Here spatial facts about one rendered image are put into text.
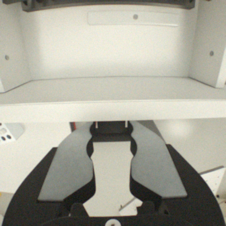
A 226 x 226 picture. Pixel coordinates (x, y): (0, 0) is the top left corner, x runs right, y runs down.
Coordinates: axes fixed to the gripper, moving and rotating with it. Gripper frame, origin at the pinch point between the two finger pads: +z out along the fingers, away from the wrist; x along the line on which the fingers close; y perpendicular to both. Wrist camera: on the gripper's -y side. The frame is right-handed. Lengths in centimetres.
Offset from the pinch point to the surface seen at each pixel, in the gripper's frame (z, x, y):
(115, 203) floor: 91, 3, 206
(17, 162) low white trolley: 14.8, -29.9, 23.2
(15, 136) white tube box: 11.6, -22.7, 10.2
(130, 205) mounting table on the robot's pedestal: 15, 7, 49
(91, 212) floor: 91, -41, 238
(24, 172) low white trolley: 14.8, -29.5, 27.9
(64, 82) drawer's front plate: 4.5, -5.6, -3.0
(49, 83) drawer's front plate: 4.7, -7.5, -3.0
